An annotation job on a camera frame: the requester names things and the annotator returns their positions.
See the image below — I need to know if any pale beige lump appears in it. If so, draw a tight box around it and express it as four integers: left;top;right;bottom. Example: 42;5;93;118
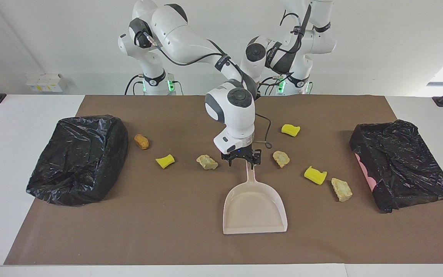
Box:
331;178;353;202
196;154;219;170
273;150;290;168

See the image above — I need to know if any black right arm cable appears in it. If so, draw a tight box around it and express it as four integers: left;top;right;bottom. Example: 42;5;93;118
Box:
145;33;273;150

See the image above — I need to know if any brown table mat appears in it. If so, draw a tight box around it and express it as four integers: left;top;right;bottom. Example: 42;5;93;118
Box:
3;95;443;266

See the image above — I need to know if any black base cable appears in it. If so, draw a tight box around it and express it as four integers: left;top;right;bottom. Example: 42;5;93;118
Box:
258;75;283;95
125;74;145;95

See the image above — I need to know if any black right base cable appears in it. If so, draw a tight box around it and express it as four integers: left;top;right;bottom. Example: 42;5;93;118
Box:
125;74;145;95

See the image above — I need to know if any white wall socket box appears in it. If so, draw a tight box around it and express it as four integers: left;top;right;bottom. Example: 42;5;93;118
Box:
26;73;65;93

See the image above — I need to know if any pink plastic bin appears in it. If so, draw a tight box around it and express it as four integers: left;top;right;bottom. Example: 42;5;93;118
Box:
354;153;378;191

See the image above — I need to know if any yellow sponge piece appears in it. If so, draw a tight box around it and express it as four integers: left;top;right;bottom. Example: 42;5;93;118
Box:
281;124;301;137
304;166;327;185
155;154;176;169

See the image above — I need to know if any brown bread nugget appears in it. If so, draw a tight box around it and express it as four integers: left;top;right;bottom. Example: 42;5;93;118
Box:
134;134;150;150

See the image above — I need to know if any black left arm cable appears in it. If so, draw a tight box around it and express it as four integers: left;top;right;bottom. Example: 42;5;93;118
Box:
281;4;314;54

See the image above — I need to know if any black trash bag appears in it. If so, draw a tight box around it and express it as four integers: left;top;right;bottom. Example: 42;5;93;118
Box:
349;120;443;213

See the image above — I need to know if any black trash bag bin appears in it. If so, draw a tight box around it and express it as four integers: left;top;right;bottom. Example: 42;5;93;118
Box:
26;115;129;206

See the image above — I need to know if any beige plastic dustpan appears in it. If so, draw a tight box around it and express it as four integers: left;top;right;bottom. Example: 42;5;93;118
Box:
223;161;288;235

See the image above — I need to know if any black left base cable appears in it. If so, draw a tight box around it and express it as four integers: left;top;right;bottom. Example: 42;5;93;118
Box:
258;75;283;95

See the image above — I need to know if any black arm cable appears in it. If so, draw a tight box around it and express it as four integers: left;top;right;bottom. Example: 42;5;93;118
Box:
145;33;273;150
281;4;314;54

